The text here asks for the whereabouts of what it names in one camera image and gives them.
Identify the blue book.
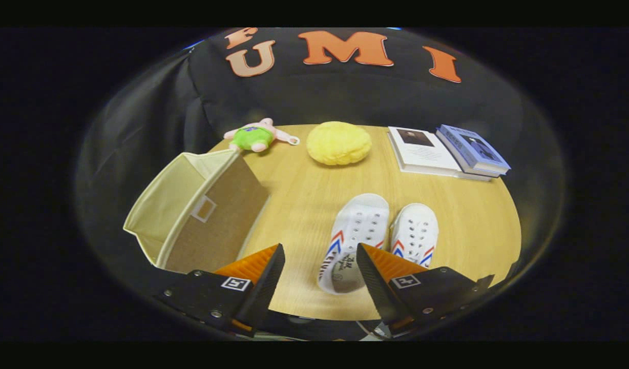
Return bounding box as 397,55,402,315
436,124,512,178

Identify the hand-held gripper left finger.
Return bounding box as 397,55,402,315
156,243,286,338

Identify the pink and green plush toy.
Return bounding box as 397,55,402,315
223,118,301,153

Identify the white book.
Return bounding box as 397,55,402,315
387,126,492,181

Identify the white striped shoe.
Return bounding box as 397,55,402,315
390,203,439,269
317,193,390,295

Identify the yellow plush ball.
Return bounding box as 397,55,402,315
306,121,372,166

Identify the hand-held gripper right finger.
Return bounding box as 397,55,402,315
357,242,495,339

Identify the beige fabric storage box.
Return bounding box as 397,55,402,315
123,149,270,275

